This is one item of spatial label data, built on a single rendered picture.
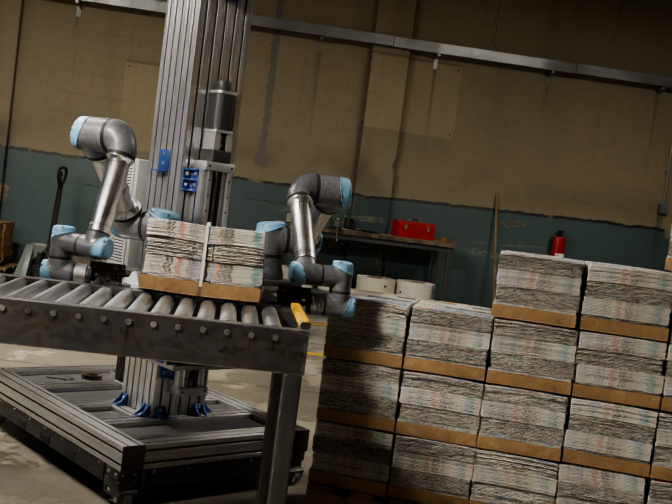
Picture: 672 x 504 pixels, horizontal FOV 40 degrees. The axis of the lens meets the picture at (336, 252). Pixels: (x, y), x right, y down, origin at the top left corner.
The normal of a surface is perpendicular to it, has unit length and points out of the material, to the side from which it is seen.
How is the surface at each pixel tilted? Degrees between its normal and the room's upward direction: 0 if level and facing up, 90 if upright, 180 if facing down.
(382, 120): 90
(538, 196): 90
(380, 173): 90
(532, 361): 90
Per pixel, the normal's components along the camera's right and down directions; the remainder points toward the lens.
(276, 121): 0.11, 0.07
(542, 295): -0.23, 0.02
